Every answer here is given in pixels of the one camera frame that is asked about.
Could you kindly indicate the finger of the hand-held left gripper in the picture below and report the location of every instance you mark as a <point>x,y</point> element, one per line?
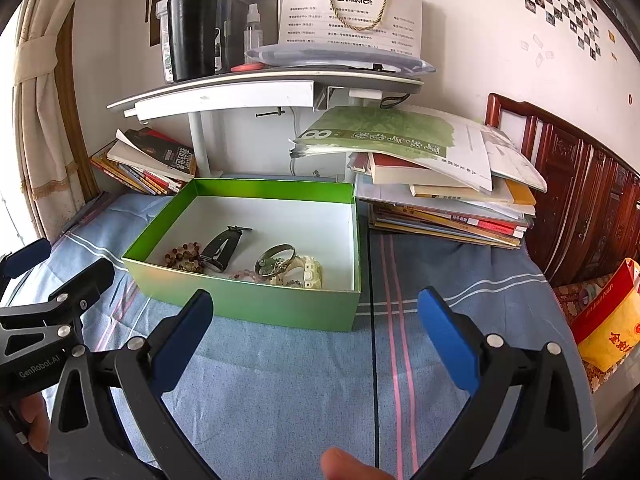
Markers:
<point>85,280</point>
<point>27,257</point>

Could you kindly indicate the silver bangle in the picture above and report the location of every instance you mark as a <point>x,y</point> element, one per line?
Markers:
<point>286,249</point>

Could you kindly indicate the green cardboard box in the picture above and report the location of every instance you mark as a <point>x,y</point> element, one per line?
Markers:
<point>250,305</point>

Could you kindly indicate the black hair clip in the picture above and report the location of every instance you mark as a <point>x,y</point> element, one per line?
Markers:
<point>222,245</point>

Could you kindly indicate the brown wooden window frame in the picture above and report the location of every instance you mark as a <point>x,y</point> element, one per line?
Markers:
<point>75,125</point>

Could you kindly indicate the red wooden headboard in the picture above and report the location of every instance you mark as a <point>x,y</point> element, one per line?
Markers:
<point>575,185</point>

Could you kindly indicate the cream watch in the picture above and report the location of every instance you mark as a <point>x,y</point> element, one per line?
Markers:
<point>312,272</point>

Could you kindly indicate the small stack of books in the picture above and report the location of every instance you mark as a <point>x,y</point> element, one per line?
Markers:
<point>150,157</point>

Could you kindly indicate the white paper bag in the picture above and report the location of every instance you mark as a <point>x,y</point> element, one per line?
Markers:
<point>350,10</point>

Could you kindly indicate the red and yellow bag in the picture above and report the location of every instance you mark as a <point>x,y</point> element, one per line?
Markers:
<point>612,325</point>

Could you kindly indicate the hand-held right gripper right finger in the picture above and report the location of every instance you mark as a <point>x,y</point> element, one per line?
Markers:
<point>450,340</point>

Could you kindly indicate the beige curtain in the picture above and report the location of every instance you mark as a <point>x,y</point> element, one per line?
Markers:
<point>35,110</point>

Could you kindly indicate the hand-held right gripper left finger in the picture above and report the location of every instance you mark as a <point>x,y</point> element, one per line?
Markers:
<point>185,340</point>

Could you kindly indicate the person's left hand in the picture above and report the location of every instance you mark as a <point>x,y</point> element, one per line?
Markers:
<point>36,422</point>

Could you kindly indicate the black bottle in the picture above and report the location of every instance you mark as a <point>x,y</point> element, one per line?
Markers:
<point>192,35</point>

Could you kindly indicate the blue striped blanket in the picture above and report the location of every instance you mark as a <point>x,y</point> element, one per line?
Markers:
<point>280,390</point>

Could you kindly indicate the wall photo stickers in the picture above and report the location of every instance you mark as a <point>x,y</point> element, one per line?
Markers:
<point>560,0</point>

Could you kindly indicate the person's right hand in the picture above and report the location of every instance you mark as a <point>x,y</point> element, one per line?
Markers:
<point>355,467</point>

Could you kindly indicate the tall stack of books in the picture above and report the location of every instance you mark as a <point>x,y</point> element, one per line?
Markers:
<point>450,210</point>

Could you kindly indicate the small clear spray bottle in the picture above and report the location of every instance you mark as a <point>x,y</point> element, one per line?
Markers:
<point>252,30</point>

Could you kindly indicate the white desk shelf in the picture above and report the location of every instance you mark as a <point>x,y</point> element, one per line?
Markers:
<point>225,97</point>

